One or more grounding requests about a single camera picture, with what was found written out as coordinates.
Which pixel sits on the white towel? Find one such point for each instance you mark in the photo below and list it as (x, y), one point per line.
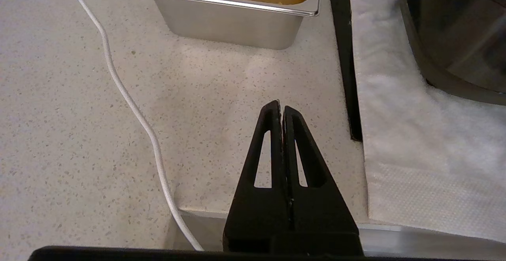
(415, 154)

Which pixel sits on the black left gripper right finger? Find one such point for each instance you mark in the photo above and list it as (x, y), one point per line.
(324, 221)

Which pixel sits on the long black strip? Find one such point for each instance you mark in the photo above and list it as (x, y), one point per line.
(344, 35)

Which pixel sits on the stainless steel tray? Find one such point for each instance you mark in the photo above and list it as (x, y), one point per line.
(229, 27)

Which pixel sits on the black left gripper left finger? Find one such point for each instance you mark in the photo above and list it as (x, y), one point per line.
(253, 221)

